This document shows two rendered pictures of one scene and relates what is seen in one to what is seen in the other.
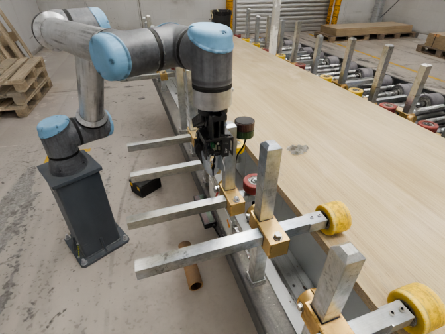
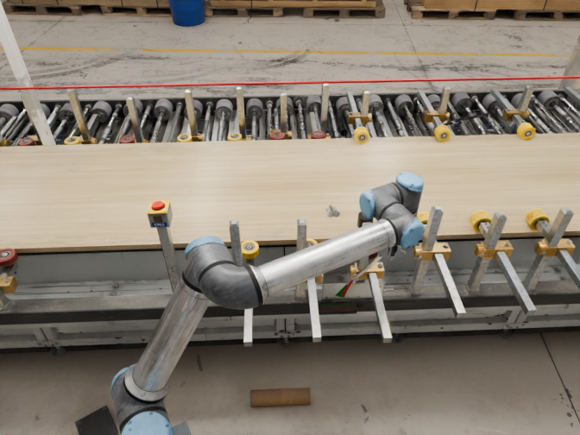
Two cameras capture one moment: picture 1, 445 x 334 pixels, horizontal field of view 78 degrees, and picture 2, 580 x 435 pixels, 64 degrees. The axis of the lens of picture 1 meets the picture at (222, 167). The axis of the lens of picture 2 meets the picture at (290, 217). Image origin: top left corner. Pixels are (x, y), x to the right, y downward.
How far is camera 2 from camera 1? 1.67 m
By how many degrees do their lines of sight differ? 57
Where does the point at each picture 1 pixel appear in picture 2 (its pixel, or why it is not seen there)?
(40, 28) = (267, 287)
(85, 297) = not seen: outside the picture
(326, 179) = not seen: hidden behind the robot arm
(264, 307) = (435, 293)
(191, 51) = (413, 197)
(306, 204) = not seen: hidden behind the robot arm
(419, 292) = (481, 214)
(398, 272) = (453, 217)
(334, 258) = (501, 220)
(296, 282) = (405, 277)
